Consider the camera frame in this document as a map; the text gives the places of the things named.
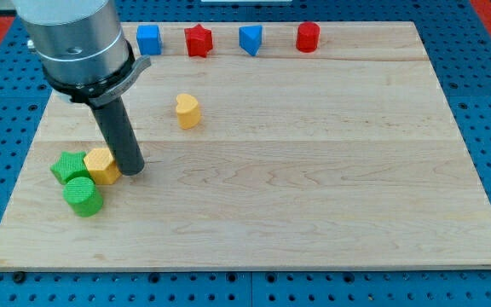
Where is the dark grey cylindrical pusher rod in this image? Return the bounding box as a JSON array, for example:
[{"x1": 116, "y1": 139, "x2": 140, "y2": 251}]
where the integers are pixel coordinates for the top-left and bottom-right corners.
[{"x1": 90, "y1": 98, "x2": 145, "y2": 176}]

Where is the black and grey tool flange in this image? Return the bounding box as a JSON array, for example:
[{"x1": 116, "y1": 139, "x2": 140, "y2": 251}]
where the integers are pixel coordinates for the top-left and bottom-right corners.
[{"x1": 43, "y1": 43, "x2": 152, "y2": 107}]

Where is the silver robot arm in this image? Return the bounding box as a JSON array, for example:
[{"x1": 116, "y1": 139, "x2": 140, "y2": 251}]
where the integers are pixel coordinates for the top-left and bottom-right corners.
[{"x1": 12, "y1": 0, "x2": 151, "y2": 176}]

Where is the green star block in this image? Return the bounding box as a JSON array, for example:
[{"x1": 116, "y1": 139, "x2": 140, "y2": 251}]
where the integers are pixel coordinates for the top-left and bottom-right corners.
[{"x1": 50, "y1": 151, "x2": 90, "y2": 185}]

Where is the yellow heart block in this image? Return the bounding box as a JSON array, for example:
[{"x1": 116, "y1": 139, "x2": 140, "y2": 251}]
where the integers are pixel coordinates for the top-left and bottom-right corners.
[{"x1": 176, "y1": 93, "x2": 201, "y2": 130}]

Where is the red star block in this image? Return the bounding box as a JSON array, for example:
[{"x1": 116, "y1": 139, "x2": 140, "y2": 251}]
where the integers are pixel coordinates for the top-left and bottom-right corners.
[{"x1": 184, "y1": 24, "x2": 213, "y2": 58}]

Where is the yellow hexagon block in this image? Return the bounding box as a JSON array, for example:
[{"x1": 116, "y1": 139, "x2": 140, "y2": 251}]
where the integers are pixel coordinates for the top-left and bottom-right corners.
[{"x1": 84, "y1": 148, "x2": 122, "y2": 185}]

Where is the blue cube block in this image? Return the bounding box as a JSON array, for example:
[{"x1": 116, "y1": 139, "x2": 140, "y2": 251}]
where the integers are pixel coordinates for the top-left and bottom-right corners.
[{"x1": 136, "y1": 25, "x2": 162, "y2": 55}]

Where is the green cylinder block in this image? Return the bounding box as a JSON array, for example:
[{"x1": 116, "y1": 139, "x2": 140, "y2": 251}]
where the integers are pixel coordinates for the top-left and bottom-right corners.
[{"x1": 62, "y1": 177, "x2": 103, "y2": 217}]

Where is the blue triangle block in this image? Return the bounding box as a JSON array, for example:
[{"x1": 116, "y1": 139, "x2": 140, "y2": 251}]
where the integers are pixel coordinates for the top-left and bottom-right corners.
[{"x1": 239, "y1": 25, "x2": 263, "y2": 56}]

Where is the red cylinder block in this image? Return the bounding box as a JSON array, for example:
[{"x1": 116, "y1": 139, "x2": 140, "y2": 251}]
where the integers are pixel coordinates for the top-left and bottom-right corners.
[{"x1": 296, "y1": 21, "x2": 321, "y2": 53}]

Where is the light wooden board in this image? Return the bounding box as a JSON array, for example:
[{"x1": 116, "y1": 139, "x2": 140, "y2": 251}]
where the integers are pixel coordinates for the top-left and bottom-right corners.
[{"x1": 0, "y1": 21, "x2": 491, "y2": 272}]

